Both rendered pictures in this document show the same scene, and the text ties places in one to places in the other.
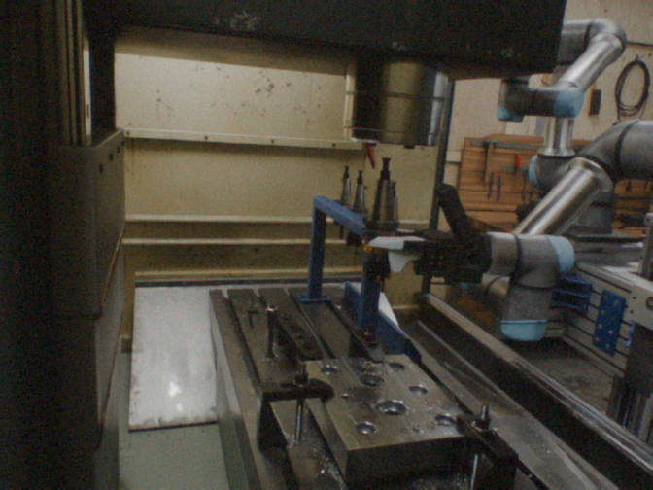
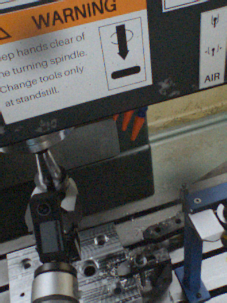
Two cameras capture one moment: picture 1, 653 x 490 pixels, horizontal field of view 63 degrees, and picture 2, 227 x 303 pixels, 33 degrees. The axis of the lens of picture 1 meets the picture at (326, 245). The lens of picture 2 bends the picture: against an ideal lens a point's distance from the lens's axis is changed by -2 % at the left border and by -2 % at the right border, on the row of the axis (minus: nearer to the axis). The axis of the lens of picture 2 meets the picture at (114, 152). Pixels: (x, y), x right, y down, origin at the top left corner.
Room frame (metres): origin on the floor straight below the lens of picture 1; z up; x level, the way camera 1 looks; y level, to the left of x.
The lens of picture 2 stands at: (1.09, -0.59, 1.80)
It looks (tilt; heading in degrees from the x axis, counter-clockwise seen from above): 42 degrees down; 98
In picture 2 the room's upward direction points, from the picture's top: 10 degrees counter-clockwise
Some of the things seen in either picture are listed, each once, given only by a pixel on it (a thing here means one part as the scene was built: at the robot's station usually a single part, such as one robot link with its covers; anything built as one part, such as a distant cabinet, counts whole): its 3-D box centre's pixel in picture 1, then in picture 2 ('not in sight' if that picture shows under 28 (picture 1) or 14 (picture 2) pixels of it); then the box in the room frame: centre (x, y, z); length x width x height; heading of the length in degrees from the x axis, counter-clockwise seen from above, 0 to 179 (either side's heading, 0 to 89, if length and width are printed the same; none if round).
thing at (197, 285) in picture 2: (368, 304); (192, 251); (1.16, -0.11, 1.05); 0.10 x 0.05 x 0.30; 108
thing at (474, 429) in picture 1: (480, 449); not in sight; (0.74, -0.26, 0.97); 0.13 x 0.03 x 0.15; 18
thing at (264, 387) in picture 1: (296, 402); not in sight; (0.84, 0.03, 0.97); 0.13 x 0.03 x 0.15; 108
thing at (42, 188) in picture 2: (380, 226); (52, 180); (0.89, -0.09, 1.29); 0.06 x 0.06 x 0.03
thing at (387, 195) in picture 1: (383, 198); (46, 163); (0.89, -0.09, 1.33); 0.04 x 0.04 x 0.07
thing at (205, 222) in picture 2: not in sight; (207, 226); (1.18, -0.16, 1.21); 0.07 x 0.05 x 0.01; 108
